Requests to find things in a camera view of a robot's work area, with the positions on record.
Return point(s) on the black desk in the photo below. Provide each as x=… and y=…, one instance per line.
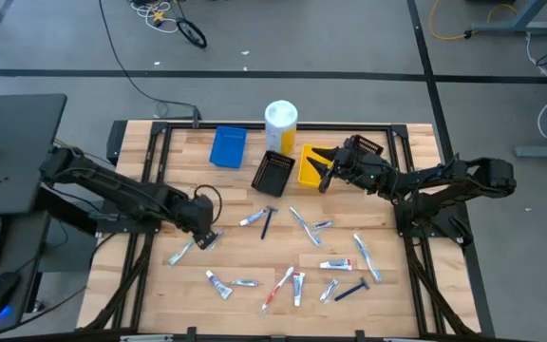
x=12, y=142

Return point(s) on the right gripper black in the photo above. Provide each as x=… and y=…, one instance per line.
x=361, y=168

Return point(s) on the black computer mouse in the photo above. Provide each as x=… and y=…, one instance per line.
x=0, y=292

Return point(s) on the grey metal desk foot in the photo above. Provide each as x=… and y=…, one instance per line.
x=544, y=151
x=515, y=27

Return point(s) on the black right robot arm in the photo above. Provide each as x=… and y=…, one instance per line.
x=444, y=183

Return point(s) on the yellow plastic basket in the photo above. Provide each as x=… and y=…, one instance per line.
x=309, y=182

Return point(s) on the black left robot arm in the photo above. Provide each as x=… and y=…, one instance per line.
x=126, y=195

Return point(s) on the black plastic basket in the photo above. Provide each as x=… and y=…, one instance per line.
x=273, y=173
x=368, y=144

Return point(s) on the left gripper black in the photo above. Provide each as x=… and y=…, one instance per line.
x=201, y=214

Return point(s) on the green toothbrush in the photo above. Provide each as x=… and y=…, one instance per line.
x=181, y=252

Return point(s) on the black aluminium table frame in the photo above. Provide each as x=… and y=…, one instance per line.
x=349, y=126

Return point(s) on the small white toothpaste tube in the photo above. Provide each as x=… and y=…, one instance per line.
x=253, y=217
x=335, y=264
x=219, y=284
x=298, y=287

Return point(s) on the white yellow wipes canister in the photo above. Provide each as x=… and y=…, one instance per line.
x=280, y=119

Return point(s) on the red toothbrush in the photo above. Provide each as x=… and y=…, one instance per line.
x=277, y=288

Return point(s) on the blue toothbrush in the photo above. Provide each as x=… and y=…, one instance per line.
x=304, y=225
x=367, y=256

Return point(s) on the blue plastic basket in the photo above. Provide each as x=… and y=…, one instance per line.
x=228, y=147

